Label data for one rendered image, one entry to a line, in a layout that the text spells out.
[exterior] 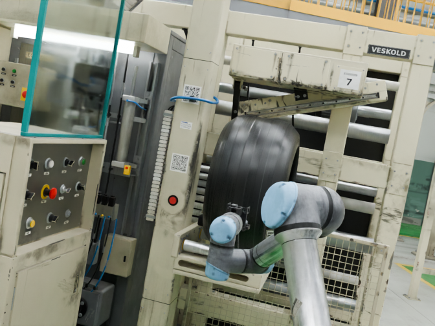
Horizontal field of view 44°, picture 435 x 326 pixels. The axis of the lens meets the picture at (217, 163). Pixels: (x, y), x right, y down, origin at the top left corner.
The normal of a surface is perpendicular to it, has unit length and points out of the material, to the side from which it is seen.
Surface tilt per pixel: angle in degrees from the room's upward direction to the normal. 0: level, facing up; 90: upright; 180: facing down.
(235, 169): 75
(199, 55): 90
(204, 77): 90
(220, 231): 90
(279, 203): 85
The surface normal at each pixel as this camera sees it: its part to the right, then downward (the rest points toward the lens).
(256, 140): -0.04, -0.65
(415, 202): 0.10, 0.09
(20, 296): 0.96, 0.19
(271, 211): -0.87, -0.24
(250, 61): -0.22, 0.04
